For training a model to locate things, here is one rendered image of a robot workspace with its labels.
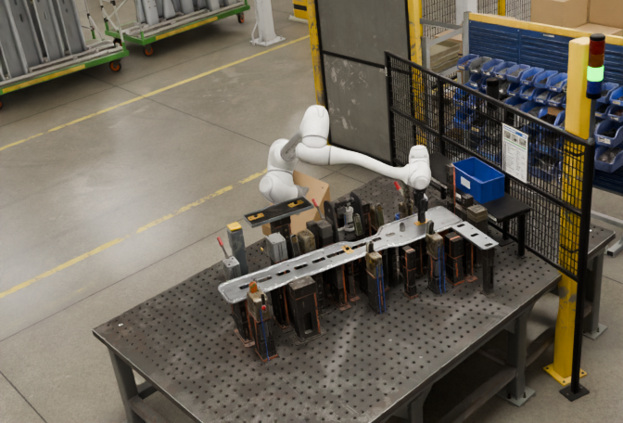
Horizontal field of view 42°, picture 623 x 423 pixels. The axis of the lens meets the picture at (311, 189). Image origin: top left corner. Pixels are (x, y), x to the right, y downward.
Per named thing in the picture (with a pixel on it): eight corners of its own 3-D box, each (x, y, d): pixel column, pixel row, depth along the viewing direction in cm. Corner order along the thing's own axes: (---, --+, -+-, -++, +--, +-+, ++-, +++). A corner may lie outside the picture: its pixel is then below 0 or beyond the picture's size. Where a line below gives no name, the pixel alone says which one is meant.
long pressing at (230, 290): (231, 308, 388) (230, 305, 387) (215, 286, 406) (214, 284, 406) (465, 223, 437) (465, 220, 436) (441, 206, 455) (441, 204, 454)
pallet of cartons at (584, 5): (594, 113, 785) (602, 7, 737) (527, 96, 843) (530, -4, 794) (661, 78, 848) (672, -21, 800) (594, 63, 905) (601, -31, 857)
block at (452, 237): (452, 288, 434) (451, 243, 421) (440, 278, 443) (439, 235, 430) (467, 282, 437) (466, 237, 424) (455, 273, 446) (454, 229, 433)
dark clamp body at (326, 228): (326, 290, 444) (320, 231, 426) (316, 279, 455) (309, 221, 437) (343, 284, 448) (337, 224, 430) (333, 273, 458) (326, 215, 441)
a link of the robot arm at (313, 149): (328, 160, 416) (330, 136, 420) (293, 158, 417) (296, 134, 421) (328, 169, 428) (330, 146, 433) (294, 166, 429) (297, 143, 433)
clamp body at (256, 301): (263, 365, 392) (253, 305, 376) (251, 350, 405) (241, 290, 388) (283, 358, 396) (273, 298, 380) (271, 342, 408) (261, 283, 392)
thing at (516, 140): (527, 185, 434) (528, 134, 419) (501, 171, 452) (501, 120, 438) (529, 185, 434) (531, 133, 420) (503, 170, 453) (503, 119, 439)
